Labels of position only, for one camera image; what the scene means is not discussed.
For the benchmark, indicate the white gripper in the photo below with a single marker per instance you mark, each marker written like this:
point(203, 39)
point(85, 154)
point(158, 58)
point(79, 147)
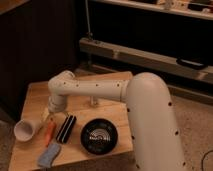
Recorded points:
point(46, 115)

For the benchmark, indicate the orange pepper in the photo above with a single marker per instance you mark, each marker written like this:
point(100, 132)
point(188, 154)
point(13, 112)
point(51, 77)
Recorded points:
point(49, 132)

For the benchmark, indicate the translucent plastic cup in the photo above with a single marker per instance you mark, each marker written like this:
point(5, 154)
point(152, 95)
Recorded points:
point(26, 129)

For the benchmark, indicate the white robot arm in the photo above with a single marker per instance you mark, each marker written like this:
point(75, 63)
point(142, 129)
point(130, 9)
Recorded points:
point(156, 137)

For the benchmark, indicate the black ceramic bowl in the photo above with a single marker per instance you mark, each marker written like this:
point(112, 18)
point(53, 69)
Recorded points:
point(99, 136)

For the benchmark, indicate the black ridged rectangular block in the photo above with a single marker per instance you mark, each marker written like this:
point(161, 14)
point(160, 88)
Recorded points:
point(66, 129)

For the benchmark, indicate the blue cloth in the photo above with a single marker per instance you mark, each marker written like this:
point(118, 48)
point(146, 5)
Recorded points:
point(48, 156)

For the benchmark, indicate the wooden table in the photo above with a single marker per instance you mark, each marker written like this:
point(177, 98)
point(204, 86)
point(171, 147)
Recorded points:
point(73, 157)

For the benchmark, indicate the small clear glass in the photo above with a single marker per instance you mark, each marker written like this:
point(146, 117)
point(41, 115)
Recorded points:
point(94, 101)

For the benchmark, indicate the grey shelf beam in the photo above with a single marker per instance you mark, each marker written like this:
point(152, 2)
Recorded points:
point(145, 59)

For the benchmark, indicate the metal vertical pole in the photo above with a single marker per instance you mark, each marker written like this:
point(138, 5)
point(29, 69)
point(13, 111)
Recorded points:
point(89, 34)

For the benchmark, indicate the upper wooden shelf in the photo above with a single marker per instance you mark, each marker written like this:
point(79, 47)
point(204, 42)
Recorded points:
point(178, 7)

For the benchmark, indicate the black handle on shelf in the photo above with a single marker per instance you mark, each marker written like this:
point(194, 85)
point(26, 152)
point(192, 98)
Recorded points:
point(190, 64)

